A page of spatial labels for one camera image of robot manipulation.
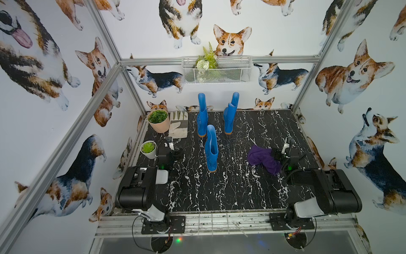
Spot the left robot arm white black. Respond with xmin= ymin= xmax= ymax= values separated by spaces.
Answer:
xmin=115 ymin=147 xmax=184 ymax=225

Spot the blue rubber boot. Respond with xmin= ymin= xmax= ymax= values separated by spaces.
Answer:
xmin=197 ymin=93 xmax=208 ymax=137
xmin=223 ymin=92 xmax=240 ymax=135
xmin=205 ymin=124 xmax=219 ymax=172

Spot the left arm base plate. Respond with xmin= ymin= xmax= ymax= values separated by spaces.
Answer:
xmin=141 ymin=215 xmax=186 ymax=235

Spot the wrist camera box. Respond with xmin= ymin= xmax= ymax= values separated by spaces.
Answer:
xmin=157 ymin=137 xmax=174 ymax=153
xmin=281 ymin=137 xmax=295 ymax=154

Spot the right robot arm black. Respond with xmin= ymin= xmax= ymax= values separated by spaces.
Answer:
xmin=272 ymin=148 xmax=362 ymax=222

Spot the white wire wall basket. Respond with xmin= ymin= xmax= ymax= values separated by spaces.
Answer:
xmin=181 ymin=56 xmax=253 ymax=84

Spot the purple cloth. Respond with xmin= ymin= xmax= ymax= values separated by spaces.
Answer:
xmin=247 ymin=145 xmax=282 ymax=175

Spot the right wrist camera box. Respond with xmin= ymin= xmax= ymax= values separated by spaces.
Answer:
xmin=281 ymin=137 xmax=295 ymax=154

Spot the white grey work glove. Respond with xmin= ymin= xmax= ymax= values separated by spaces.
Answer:
xmin=169 ymin=111 xmax=189 ymax=139

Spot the pink ribbed plant pot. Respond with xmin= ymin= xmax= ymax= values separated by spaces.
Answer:
xmin=148 ymin=114 xmax=170 ymax=133

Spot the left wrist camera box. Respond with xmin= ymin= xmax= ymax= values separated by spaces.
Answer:
xmin=157 ymin=137 xmax=174 ymax=153

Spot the small white plant pot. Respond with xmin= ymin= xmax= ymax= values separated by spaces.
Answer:
xmin=140 ymin=141 xmax=157 ymax=160

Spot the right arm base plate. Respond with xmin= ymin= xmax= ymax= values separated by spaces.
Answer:
xmin=269 ymin=213 xmax=315 ymax=231

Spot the green plant in white pot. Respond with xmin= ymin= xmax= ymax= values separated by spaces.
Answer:
xmin=141 ymin=141 xmax=156 ymax=154

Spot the green plant in pink pot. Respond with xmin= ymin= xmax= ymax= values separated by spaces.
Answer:
xmin=148 ymin=110 xmax=168 ymax=124

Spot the fern and white flower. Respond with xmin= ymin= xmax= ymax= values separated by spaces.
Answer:
xmin=193 ymin=43 xmax=220 ymax=83

